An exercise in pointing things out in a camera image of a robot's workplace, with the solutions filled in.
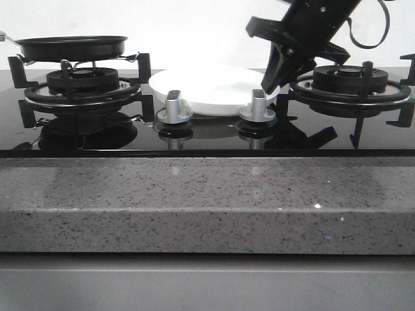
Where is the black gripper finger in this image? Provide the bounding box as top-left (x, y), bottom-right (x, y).
top-left (261, 43), bottom-right (292, 95)
top-left (278, 58), bottom-right (316, 87)

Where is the silver right stove knob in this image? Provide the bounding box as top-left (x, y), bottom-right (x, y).
top-left (239, 89), bottom-right (276, 123)

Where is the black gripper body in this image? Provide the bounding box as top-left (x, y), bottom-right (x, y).
top-left (246, 0), bottom-right (359, 65)

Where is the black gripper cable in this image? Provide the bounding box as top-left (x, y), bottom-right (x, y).
top-left (346, 0), bottom-right (391, 50)

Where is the black right gas burner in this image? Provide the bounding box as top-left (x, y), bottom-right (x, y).
top-left (311, 65), bottom-right (388, 95)

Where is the silver stove knob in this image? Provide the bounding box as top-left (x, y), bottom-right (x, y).
top-left (157, 90), bottom-right (193, 124)
top-left (239, 89), bottom-right (276, 123)

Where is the black frying pan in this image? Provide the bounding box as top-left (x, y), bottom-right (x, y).
top-left (1, 32), bottom-right (128, 62)

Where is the black pan support grate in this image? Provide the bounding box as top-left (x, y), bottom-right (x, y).
top-left (8, 53), bottom-right (154, 128)
top-left (283, 54), bottom-right (414, 149)

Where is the wire pan reducer ring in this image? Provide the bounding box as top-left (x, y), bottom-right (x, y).
top-left (16, 51), bottom-right (141, 71)

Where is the white round plate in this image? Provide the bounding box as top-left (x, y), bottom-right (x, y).
top-left (149, 65), bottom-right (279, 117)

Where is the black gas burner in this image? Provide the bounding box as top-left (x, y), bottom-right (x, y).
top-left (311, 65), bottom-right (388, 95)
top-left (46, 67), bottom-right (119, 95)

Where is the silver left stove knob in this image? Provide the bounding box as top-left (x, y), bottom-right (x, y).
top-left (157, 90), bottom-right (193, 124)

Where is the black right pan support grate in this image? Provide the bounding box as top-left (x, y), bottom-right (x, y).
top-left (283, 54), bottom-right (414, 149)

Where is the black left pan support grate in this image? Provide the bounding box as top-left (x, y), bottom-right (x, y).
top-left (8, 53), bottom-right (154, 128)

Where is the black glass gas cooktop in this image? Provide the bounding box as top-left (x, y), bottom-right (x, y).
top-left (1, 70), bottom-right (414, 158)

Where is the black left gas burner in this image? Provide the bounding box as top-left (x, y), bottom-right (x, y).
top-left (46, 67), bottom-right (119, 95)

